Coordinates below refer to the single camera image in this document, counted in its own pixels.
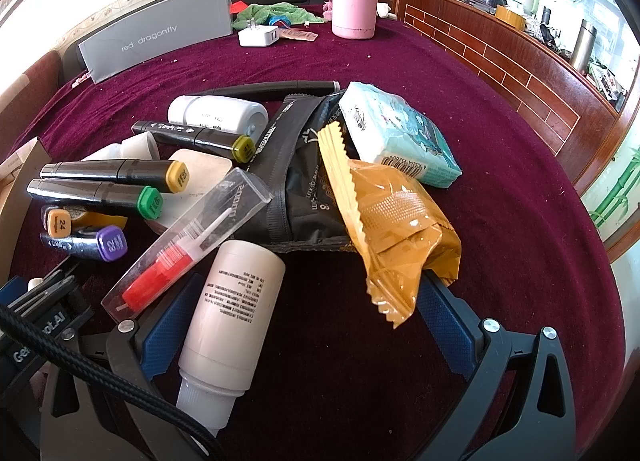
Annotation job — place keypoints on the pink sachet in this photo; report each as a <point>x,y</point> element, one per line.
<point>300,34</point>

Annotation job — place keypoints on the grey cardboard shoe box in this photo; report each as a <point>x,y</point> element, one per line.
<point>150,36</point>

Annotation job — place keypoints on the pink plush toy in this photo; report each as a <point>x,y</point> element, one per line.
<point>328,6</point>

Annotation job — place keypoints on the white teal tissue pack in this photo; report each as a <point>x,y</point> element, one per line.
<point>395,136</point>

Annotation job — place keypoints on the pink patterned cloth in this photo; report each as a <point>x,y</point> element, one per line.
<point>81,81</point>

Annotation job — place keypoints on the orange cap black marker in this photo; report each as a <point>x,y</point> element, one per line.
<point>57,221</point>

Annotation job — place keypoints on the purple cap black marker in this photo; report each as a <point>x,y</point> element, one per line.
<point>112,243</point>

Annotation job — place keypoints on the green cap black marker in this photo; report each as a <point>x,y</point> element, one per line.
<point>85,191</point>

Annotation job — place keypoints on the brown cardboard tray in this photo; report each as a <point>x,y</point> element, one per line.
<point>20,191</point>

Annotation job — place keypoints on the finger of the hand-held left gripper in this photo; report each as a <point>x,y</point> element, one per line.
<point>12,291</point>

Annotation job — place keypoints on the red white tube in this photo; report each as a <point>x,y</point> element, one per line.
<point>200,236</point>

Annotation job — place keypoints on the medium white bottle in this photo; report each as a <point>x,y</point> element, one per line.
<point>220,113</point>

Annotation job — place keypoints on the white power adapter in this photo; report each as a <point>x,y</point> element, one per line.
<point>257,36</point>

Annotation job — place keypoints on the blue plastic item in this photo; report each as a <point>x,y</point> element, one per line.
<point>279,21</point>

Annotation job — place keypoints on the yellow snack packet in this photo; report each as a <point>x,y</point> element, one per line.
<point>390,221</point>

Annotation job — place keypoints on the maroon velvet cloth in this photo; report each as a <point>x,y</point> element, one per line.
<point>500,241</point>

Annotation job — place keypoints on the wooden cabinet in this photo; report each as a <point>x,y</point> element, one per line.
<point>500,66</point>

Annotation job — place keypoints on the large white bottle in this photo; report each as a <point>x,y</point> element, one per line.
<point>230,311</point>

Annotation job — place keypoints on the yellow round tin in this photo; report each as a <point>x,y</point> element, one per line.
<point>510,17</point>

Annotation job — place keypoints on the round jar with white lid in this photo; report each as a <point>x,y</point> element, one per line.
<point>200,176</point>

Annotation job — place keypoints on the yellow cap black marker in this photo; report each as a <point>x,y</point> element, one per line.
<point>100,171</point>

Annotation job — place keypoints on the steel thermos flask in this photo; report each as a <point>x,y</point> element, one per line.
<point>582,43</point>

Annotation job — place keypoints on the olive cap black marker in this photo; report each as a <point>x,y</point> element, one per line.
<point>190,136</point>

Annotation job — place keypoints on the red paper scrap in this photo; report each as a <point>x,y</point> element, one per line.
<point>239,6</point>

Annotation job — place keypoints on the green cloth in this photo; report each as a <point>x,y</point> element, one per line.
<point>270,11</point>

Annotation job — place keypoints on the small white bottle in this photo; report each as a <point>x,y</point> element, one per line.
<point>142,146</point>

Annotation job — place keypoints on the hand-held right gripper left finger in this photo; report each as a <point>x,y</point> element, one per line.
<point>165,326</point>

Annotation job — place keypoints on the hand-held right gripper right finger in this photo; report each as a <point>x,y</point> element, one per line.
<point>445,326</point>

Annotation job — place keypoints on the long black pen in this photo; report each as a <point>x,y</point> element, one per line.
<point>270,88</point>

